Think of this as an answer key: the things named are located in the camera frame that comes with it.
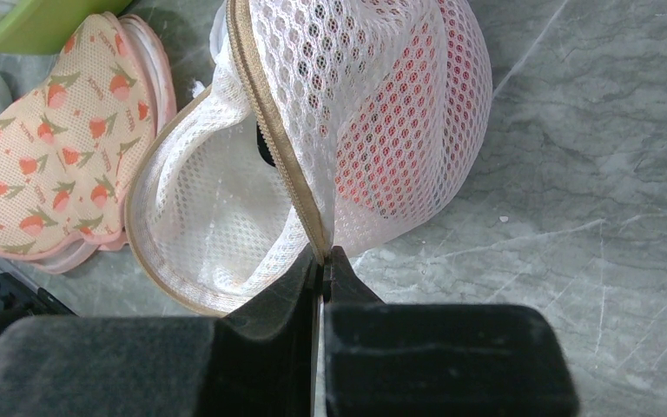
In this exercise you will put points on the red garment in bag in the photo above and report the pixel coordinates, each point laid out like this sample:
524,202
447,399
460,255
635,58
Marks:
402,153

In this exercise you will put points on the floral peach placemat stack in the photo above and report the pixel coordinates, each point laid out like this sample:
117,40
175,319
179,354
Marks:
70,148

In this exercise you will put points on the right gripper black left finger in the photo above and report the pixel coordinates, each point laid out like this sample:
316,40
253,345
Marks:
257,361

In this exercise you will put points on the green plastic basin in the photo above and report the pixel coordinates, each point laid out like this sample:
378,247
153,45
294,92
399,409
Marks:
42,27

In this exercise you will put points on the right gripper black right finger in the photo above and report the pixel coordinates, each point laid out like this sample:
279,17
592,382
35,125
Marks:
437,359

